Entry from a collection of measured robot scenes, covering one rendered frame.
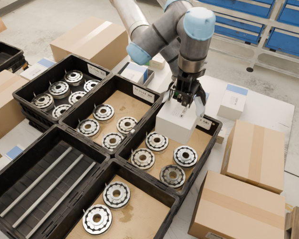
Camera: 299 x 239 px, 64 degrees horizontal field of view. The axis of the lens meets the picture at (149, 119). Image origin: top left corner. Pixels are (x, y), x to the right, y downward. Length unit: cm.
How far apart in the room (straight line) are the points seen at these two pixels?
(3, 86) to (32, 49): 189
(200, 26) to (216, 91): 100
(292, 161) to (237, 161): 132
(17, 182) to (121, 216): 44
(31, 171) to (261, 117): 121
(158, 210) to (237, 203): 29
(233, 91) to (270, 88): 147
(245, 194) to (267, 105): 73
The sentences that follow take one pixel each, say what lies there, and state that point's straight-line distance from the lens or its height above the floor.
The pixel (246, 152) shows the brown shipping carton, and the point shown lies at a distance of 112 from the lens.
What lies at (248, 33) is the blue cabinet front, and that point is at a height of 41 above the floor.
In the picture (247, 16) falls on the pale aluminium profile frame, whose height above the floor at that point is 60.
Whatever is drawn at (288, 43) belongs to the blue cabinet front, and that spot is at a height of 42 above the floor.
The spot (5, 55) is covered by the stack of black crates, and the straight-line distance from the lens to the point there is 240.
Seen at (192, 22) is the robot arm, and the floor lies 145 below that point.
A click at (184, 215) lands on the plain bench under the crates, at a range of 110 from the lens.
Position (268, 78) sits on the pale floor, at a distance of 303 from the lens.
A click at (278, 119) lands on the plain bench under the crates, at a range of 156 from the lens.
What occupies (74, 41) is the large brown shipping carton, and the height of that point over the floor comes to 90.
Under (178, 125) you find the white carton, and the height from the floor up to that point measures 113.
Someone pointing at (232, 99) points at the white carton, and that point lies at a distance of 142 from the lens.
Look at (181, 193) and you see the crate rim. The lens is 88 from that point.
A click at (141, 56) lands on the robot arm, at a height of 132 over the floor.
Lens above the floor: 173
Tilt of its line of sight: 50 degrees down
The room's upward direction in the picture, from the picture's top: 3 degrees clockwise
